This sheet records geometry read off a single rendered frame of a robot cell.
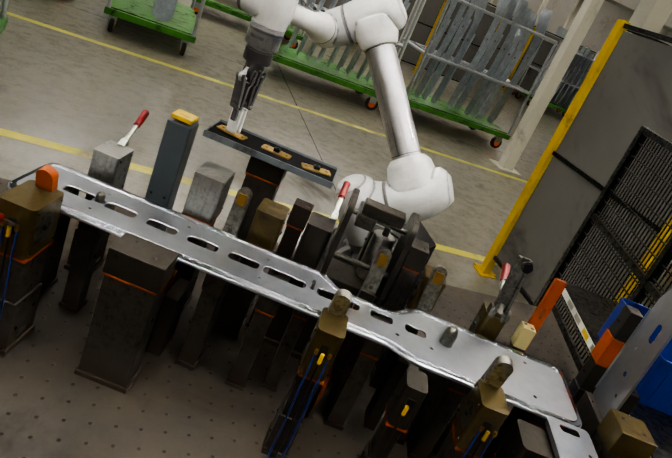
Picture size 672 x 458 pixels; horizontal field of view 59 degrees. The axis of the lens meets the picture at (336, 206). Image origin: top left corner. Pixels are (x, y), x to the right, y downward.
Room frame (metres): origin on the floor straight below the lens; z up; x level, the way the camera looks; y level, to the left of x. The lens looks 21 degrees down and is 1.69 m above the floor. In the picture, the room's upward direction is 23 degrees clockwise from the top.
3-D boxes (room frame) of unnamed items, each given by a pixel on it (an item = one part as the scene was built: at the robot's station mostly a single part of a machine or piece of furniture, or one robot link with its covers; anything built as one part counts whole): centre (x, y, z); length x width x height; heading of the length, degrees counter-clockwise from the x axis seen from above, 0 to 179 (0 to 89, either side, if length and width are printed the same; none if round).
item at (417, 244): (1.45, -0.24, 0.91); 0.07 x 0.05 x 0.42; 2
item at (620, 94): (3.73, -1.47, 1.00); 1.34 x 0.14 x 2.00; 21
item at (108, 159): (1.39, 0.57, 0.88); 0.12 x 0.07 x 0.36; 2
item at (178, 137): (1.55, 0.48, 0.92); 0.08 x 0.08 x 0.44; 2
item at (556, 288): (1.40, -0.59, 0.95); 0.03 x 0.01 x 0.50; 92
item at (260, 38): (1.55, 0.34, 1.44); 0.09 x 0.09 x 0.06
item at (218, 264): (1.22, 0.00, 1.00); 1.38 x 0.22 x 0.02; 92
